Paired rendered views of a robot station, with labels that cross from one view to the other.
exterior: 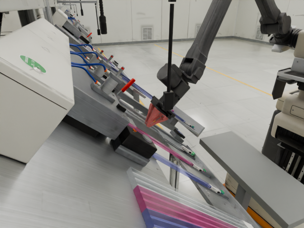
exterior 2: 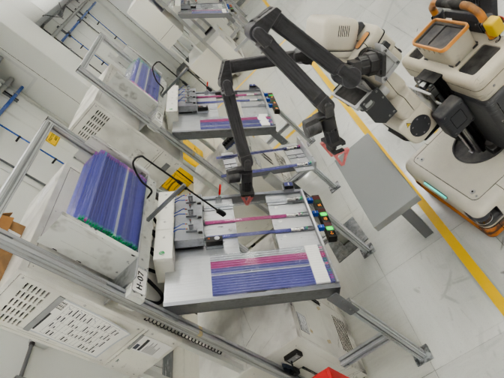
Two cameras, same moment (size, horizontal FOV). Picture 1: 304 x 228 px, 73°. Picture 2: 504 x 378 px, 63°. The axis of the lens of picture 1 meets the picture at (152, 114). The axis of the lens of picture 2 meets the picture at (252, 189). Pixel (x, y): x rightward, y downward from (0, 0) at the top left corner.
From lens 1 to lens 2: 160 cm
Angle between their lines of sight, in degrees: 37
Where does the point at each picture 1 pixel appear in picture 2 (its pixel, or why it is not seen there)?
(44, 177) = (178, 272)
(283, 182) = (388, 184)
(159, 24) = not seen: outside the picture
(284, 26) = (305, 59)
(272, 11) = not seen: hidden behind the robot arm
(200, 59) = (243, 155)
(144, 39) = not seen: outside the picture
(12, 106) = (163, 264)
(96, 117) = (191, 243)
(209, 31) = (235, 136)
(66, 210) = (184, 277)
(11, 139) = (168, 268)
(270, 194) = (372, 204)
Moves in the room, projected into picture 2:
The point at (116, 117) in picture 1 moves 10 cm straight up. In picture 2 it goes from (197, 239) to (180, 229)
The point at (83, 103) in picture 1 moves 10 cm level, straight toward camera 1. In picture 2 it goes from (184, 242) to (184, 258)
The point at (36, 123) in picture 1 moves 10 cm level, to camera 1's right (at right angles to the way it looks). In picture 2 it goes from (169, 265) to (184, 257)
